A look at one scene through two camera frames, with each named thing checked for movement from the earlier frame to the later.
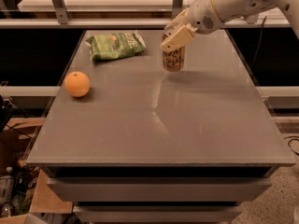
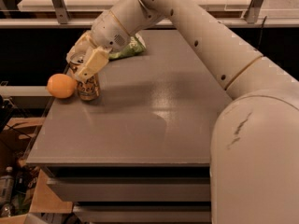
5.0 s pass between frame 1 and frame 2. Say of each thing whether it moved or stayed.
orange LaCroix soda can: moved
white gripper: moved
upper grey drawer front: stayed
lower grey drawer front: stayed
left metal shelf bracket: stayed
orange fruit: moved
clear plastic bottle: stayed
